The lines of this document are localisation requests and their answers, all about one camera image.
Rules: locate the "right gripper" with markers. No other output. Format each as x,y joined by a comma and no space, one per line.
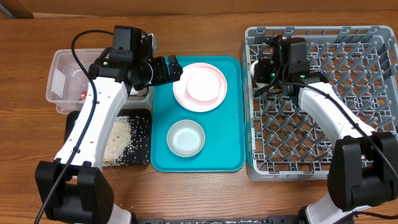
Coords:
263,75

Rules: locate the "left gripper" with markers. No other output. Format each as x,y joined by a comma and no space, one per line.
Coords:
162,75

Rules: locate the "white paper cup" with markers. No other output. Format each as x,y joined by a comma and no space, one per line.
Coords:
260,73

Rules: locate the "red snack wrapper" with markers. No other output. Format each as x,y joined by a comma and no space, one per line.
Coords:
83,96

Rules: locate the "white rice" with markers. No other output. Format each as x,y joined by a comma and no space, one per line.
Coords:
119,140

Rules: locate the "grey bowl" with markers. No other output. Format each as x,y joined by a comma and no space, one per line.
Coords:
185,138

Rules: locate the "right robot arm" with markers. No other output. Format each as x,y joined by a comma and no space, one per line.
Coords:
363,171

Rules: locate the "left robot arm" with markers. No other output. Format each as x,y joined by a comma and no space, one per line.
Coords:
72,187

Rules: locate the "grey dishwasher rack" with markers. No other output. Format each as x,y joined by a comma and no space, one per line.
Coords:
283,143

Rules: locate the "clear plastic bin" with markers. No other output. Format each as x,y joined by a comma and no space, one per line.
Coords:
66,82

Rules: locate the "small pink plate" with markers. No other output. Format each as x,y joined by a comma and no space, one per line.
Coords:
204,84

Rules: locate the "large pink plate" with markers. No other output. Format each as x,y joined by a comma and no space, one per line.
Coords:
184,99

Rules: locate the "black plastic tray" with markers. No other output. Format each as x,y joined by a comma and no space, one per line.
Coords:
136,140

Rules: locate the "teal serving tray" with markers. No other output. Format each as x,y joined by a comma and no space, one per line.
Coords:
224,148

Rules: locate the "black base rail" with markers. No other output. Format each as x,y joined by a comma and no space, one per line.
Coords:
273,219

